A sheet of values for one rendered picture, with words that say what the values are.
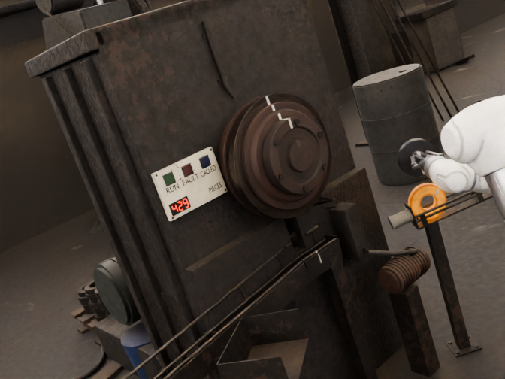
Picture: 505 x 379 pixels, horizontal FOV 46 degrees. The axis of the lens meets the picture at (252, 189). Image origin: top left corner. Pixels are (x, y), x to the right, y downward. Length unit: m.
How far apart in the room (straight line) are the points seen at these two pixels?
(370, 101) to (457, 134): 3.40
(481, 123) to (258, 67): 1.09
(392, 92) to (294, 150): 2.78
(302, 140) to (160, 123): 0.51
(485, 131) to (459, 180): 0.58
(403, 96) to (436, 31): 5.20
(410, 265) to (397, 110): 2.52
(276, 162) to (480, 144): 0.80
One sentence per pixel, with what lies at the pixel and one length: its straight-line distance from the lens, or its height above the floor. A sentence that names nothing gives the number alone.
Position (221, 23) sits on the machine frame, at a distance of 2.31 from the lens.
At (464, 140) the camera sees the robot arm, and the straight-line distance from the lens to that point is 1.53.
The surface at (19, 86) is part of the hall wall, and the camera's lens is 8.18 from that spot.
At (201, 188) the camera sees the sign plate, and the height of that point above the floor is 1.12.
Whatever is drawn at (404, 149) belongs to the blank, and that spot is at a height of 0.96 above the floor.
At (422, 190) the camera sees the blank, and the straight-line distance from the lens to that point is 2.53.
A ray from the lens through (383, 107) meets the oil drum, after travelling 4.89.
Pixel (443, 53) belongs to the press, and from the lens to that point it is 10.08.
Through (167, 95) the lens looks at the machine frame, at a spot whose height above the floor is 1.47.
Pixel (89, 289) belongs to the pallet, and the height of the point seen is 0.37.
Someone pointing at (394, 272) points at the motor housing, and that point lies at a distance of 2.48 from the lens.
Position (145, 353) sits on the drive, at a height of 0.24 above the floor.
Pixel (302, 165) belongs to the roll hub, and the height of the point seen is 1.08.
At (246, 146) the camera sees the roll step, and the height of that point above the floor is 1.22.
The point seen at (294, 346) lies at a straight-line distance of 2.00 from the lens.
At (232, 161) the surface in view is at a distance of 2.12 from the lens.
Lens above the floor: 1.60
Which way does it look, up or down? 15 degrees down
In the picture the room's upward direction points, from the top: 19 degrees counter-clockwise
